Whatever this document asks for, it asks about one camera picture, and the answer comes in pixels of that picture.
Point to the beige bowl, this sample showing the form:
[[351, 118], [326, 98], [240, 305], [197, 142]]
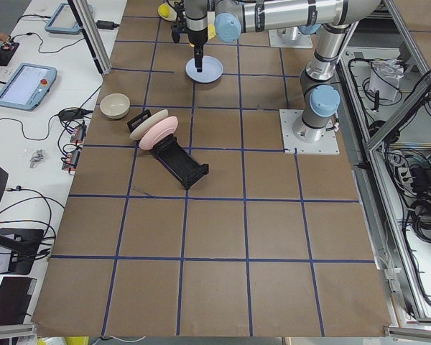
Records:
[[115, 105]]

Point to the near blue teach pendant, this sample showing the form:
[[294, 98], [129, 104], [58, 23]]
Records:
[[27, 86]]

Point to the cream plate in rack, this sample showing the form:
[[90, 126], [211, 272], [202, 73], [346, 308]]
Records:
[[146, 123]]

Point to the small metal clamp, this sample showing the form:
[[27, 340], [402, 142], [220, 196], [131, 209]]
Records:
[[37, 157]]

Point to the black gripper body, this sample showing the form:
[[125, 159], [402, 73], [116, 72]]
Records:
[[197, 37]]

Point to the black dish rack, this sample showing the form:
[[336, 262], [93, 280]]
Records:
[[175, 159]]

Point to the blue teach pendant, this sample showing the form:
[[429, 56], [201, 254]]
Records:
[[27, 86], [63, 21]]

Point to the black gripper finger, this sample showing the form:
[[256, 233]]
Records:
[[198, 56]]

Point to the yellow lemon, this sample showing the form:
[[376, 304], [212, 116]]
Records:
[[164, 11]]

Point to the far blue teach pendant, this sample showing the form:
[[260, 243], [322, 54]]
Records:
[[63, 21]]

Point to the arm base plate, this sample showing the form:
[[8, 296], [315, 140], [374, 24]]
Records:
[[275, 41], [302, 140]]

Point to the cream plate with lemon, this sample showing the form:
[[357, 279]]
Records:
[[170, 16]]

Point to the aluminium frame post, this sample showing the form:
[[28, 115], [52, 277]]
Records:
[[86, 22]]

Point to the blue plate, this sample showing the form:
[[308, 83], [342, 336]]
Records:
[[212, 70]]

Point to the black monitor stand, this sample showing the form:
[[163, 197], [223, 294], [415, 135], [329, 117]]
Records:
[[18, 247]]

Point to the black power adapter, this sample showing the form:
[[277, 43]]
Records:
[[103, 24]]

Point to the pink plate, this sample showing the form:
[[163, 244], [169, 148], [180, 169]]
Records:
[[158, 132]]

